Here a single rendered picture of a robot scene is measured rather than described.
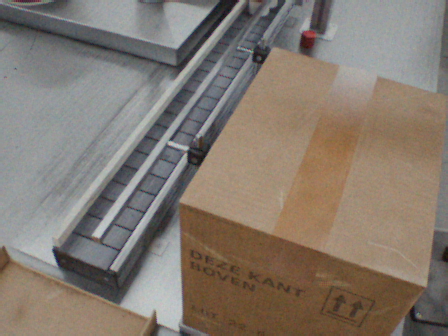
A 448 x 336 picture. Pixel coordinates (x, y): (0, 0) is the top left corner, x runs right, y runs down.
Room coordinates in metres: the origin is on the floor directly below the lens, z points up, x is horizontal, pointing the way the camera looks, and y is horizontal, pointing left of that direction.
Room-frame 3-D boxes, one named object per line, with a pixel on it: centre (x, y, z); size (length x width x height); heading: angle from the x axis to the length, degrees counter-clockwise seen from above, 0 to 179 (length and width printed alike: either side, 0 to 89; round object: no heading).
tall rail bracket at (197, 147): (0.53, 0.07, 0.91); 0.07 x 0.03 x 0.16; 72
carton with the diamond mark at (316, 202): (0.40, -0.12, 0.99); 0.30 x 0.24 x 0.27; 162
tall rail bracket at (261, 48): (0.81, -0.03, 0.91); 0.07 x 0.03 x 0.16; 72
